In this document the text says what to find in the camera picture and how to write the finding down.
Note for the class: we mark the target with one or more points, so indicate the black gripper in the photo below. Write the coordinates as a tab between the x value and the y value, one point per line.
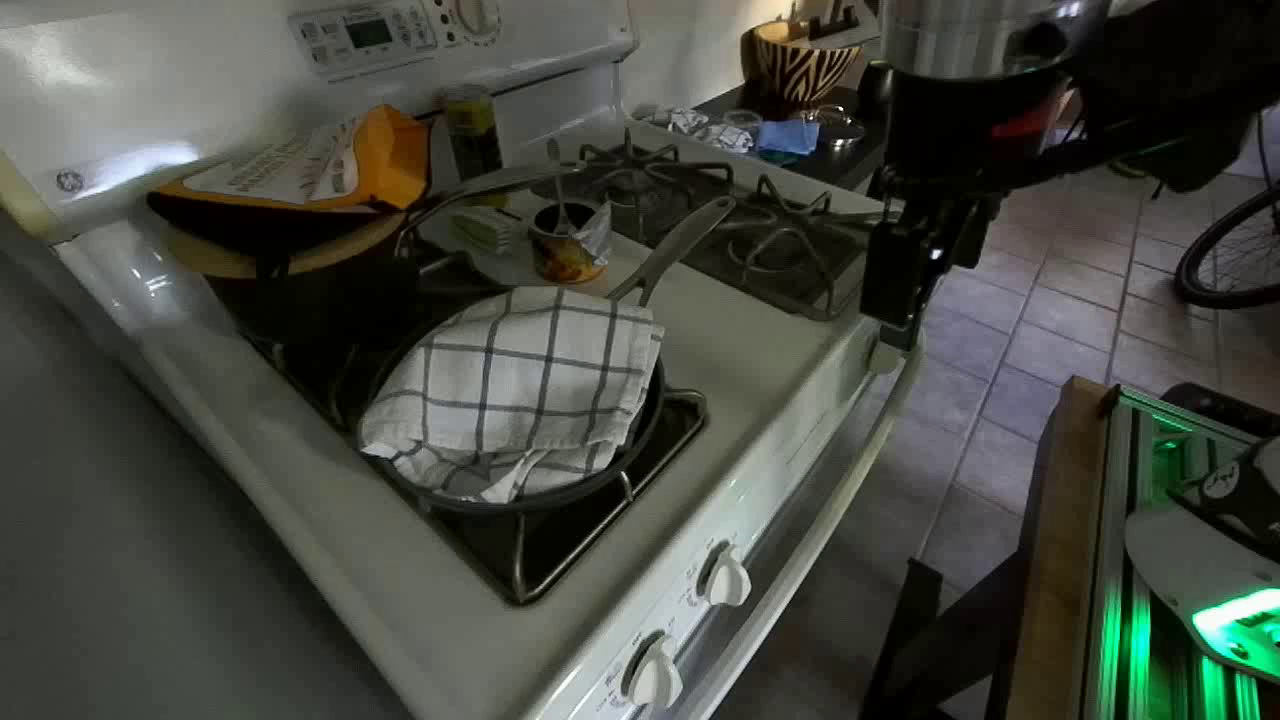
920	244

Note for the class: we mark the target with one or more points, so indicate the bicycle wheel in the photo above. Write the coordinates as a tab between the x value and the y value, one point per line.
1225	267

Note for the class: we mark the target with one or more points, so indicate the white stove knob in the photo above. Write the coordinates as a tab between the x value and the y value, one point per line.
727	579
652	672

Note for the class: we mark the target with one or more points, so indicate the white refrigerator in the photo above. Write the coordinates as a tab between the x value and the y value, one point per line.
134	533

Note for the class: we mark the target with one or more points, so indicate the yellow cloth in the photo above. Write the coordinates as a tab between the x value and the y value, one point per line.
384	155

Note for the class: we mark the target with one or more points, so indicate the black cooking pot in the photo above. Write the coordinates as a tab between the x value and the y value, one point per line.
332	303

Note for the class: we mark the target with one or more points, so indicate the round wooden board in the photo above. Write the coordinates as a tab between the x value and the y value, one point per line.
234	253

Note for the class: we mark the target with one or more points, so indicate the zebra pattern wooden bowl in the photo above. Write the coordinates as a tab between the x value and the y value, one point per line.
803	67

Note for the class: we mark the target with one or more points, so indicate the small round tin cup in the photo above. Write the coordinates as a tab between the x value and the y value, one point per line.
570	244

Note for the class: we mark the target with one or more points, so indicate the blue cloth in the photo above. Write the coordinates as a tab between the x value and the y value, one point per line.
786	139

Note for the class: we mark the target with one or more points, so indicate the white checked towel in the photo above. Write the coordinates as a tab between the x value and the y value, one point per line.
521	386

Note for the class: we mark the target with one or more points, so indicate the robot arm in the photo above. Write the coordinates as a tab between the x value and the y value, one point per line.
973	41

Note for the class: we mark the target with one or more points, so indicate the white spoon rest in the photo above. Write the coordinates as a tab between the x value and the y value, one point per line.
474	235

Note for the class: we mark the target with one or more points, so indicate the dark side counter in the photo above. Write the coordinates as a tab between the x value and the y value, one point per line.
854	159

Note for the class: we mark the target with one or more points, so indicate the crumpled foil wrap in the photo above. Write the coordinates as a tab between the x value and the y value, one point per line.
705	128

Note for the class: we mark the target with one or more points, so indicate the grey frying pan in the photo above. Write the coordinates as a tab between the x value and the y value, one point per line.
673	244

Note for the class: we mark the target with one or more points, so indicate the wooden edged robot cart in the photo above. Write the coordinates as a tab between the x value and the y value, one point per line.
1060	563

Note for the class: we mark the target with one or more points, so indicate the white gas stove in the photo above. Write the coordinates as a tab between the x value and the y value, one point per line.
744	345

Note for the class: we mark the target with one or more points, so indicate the grey robot base mount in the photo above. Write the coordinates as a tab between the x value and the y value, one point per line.
1187	563

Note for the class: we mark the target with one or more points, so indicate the yellow spray can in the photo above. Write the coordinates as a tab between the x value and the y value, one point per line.
471	133

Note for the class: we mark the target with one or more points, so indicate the black burner grate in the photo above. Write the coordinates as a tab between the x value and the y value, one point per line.
575	546
772	253

